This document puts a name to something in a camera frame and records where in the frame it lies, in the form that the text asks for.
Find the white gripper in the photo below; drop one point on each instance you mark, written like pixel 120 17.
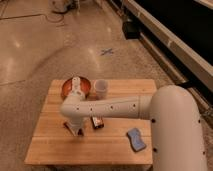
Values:
pixel 76 123

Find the dark red chili pepper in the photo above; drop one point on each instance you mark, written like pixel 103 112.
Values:
pixel 78 133

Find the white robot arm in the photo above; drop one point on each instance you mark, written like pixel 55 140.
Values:
pixel 176 130

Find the orange bowl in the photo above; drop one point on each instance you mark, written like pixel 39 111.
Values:
pixel 66 89

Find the white bottle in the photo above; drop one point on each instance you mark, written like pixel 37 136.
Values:
pixel 76 84

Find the white cup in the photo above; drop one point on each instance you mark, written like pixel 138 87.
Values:
pixel 101 88

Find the blue sponge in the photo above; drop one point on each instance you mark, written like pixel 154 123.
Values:
pixel 136 142

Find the black box under counter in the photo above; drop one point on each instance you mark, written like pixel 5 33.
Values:
pixel 130 30

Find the white object on floor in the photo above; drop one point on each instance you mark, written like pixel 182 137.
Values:
pixel 63 6

